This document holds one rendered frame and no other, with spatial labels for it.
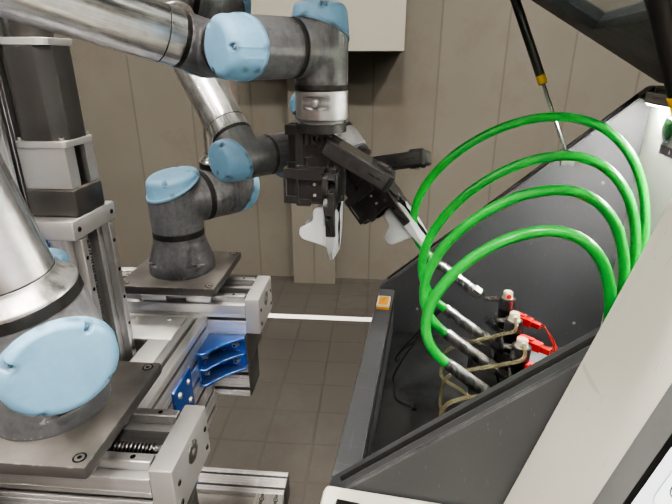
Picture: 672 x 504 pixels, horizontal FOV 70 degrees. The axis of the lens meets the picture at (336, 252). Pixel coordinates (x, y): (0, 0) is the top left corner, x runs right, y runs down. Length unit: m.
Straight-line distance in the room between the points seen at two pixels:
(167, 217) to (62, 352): 0.60
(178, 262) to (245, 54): 0.63
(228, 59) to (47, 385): 0.40
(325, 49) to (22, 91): 0.48
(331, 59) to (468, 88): 2.65
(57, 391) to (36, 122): 0.47
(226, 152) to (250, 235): 2.73
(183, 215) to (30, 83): 0.39
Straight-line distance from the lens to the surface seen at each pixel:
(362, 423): 0.83
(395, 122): 3.27
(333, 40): 0.68
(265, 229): 3.53
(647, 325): 0.49
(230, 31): 0.61
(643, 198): 0.90
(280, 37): 0.64
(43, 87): 0.90
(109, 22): 0.68
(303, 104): 0.69
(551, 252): 1.24
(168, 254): 1.14
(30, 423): 0.77
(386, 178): 0.70
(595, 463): 0.51
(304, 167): 0.71
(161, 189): 1.10
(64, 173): 0.91
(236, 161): 0.86
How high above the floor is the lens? 1.50
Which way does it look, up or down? 22 degrees down
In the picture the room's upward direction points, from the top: straight up
